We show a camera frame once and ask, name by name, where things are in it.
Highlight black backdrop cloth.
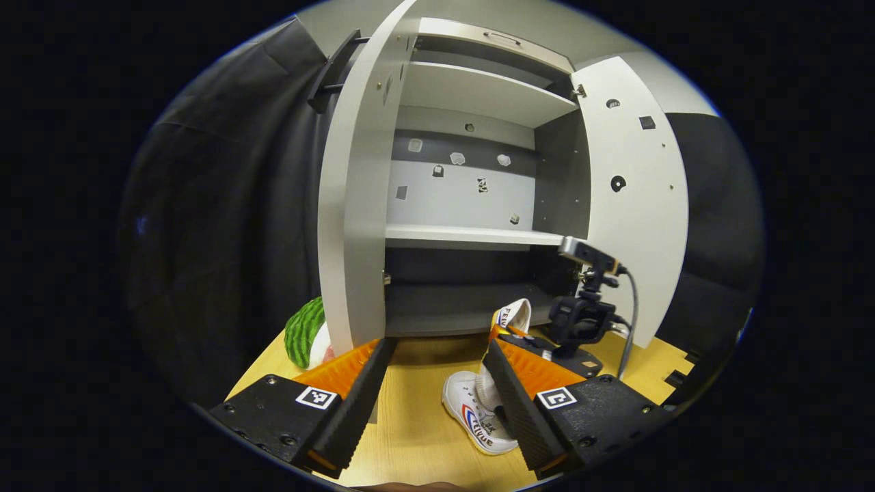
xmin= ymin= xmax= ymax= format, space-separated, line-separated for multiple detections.
xmin=656 ymin=113 xmax=765 ymax=404
xmin=120 ymin=17 xmax=329 ymax=407

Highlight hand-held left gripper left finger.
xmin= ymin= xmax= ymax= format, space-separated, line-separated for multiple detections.
xmin=208 ymin=337 xmax=399 ymax=479

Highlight white shoe cabinet door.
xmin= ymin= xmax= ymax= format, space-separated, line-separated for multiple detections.
xmin=571 ymin=56 xmax=690 ymax=348
xmin=308 ymin=0 xmax=421 ymax=356

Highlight toy watermelon slice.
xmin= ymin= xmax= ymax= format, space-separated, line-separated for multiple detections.
xmin=284 ymin=296 xmax=336 ymax=370

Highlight white shoe cabinet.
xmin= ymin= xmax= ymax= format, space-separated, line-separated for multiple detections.
xmin=308 ymin=0 xmax=690 ymax=356

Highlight white shoe red blue stripes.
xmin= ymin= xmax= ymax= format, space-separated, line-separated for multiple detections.
xmin=489 ymin=298 xmax=533 ymax=336
xmin=442 ymin=366 xmax=520 ymax=456

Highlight right hand-held gripper cable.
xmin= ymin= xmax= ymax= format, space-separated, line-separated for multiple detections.
xmin=612 ymin=268 xmax=640 ymax=380

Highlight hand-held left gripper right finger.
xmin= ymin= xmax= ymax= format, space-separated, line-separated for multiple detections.
xmin=482 ymin=338 xmax=674 ymax=480

